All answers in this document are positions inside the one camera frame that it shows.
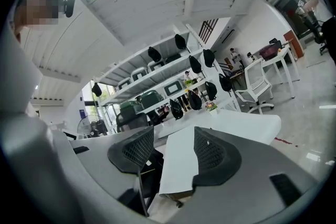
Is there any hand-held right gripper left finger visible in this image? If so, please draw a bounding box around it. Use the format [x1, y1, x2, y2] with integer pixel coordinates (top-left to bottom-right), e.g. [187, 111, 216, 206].
[107, 125, 155, 174]

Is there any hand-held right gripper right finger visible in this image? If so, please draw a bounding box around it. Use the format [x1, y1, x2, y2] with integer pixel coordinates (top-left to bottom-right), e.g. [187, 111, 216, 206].
[192, 126, 243, 189]

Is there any black mesh chair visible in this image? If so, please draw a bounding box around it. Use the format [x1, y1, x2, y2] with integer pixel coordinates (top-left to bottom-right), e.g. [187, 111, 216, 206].
[115, 112, 149, 133]

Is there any green storage crate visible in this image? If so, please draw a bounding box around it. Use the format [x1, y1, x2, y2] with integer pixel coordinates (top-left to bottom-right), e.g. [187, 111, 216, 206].
[119, 101, 142, 115]
[140, 89, 163, 110]

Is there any white table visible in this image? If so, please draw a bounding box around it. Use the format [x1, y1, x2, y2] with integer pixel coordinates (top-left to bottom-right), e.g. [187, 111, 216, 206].
[153, 109, 282, 145]

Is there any standing floor fan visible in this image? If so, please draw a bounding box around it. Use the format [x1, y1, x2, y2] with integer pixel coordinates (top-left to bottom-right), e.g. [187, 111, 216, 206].
[76, 114, 99, 137]

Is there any potted flower plant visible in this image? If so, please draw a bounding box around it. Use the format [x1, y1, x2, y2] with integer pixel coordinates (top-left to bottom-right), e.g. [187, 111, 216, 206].
[204, 101, 218, 115]

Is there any white storage bin dark lid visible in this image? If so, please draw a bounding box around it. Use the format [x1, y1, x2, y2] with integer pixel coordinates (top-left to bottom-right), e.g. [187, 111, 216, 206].
[162, 80, 183, 98]
[147, 60, 165, 73]
[117, 77, 132, 91]
[131, 67, 148, 81]

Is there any white metal shelf rack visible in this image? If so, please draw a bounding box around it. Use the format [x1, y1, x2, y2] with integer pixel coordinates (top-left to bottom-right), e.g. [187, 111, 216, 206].
[93, 23, 242, 134]

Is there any white mesh office chair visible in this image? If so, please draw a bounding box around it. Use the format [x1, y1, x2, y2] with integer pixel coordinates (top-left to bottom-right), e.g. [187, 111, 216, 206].
[235, 58, 275, 115]

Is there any group of hanging black caps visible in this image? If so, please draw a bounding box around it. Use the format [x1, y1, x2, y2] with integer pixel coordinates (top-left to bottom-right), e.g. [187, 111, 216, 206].
[91, 33, 233, 121]

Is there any maroon bag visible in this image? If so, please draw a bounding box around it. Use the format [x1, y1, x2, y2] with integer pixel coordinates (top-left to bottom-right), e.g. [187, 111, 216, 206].
[259, 44, 279, 61]

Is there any white desk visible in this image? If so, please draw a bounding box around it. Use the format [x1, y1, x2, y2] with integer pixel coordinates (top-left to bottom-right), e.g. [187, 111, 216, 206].
[251, 44, 300, 99]

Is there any dark lattice window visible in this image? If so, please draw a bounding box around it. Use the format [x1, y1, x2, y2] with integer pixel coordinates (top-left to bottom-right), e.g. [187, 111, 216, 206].
[198, 18, 219, 44]

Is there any person's white shirt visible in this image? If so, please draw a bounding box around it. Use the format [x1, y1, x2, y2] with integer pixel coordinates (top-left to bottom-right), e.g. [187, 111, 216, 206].
[0, 20, 56, 224]

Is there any brown wooden cabinet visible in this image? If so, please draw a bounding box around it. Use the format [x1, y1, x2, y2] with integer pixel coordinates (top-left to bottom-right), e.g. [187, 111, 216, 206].
[283, 30, 305, 57]

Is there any black office chair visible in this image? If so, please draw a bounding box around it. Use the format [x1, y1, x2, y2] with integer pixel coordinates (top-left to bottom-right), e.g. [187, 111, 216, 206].
[301, 12, 329, 56]

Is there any person's head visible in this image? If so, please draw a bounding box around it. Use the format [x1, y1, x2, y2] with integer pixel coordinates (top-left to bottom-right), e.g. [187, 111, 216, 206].
[14, 0, 66, 35]

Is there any white wall air conditioner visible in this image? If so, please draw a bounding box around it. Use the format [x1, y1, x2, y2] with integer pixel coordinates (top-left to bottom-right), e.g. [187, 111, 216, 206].
[220, 29, 236, 44]

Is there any black head-worn camera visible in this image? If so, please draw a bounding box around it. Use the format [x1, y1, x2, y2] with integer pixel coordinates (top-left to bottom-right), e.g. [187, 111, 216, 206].
[62, 0, 78, 18]

